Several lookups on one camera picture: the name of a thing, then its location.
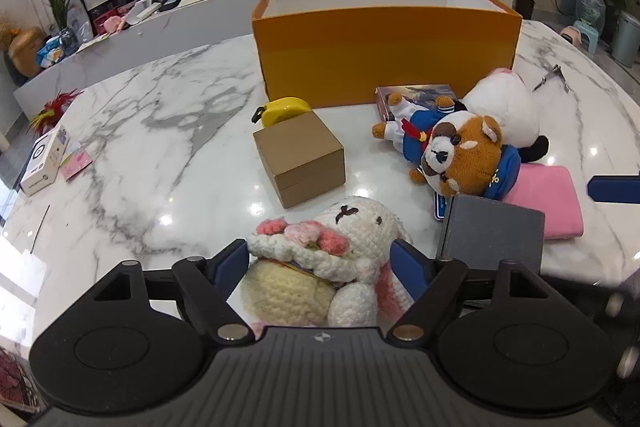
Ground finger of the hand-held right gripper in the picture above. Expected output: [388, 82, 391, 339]
[587, 174, 640, 204]

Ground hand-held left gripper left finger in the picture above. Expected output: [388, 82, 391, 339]
[94, 239, 256, 344]

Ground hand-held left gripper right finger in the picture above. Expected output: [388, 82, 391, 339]
[386, 239, 549, 344]

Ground white crochet bunny toy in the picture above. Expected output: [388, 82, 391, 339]
[239, 195, 418, 329]

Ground blue card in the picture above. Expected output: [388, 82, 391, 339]
[433, 194, 454, 223]

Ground pink folded cloth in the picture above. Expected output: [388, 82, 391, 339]
[500, 165, 585, 241]

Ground dark grey box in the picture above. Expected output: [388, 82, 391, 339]
[436, 194, 546, 276]

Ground brown cardboard box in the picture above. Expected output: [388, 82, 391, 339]
[252, 111, 347, 210]

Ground metal nail clipper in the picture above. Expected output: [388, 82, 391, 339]
[532, 64, 571, 94]

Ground red panda plush toy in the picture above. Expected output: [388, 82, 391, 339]
[371, 91, 523, 200]

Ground white and pink plush toy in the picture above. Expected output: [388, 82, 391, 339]
[459, 67, 550, 164]

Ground green waste bin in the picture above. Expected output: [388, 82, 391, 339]
[610, 10, 640, 68]

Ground light blue stool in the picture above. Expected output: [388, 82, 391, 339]
[572, 20, 601, 54]

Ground yellow banana toy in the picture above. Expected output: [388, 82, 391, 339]
[251, 96, 313, 127]

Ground illustrated picture box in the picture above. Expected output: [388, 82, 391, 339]
[375, 83, 460, 124]

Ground blue water bottle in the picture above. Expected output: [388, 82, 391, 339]
[574, 0, 607, 28]

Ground pink sticky notes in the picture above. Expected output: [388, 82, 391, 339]
[59, 145, 94, 182]

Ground thin dark stick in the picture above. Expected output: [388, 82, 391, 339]
[29, 204, 51, 254]

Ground large orange box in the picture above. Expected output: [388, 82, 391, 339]
[251, 0, 524, 110]

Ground white product box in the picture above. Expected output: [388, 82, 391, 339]
[20, 122, 71, 197]

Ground red feather decoration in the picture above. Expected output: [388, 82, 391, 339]
[27, 89, 85, 136]

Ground red patterned rug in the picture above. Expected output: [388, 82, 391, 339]
[0, 346, 42, 414]

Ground pink small toy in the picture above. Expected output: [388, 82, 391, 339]
[101, 14, 129, 34]

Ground white flat device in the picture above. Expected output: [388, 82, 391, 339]
[124, 0, 164, 26]

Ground blue snack packets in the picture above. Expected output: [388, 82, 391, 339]
[36, 29, 80, 68]

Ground brown round vase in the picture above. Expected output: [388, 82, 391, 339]
[7, 26, 47, 78]

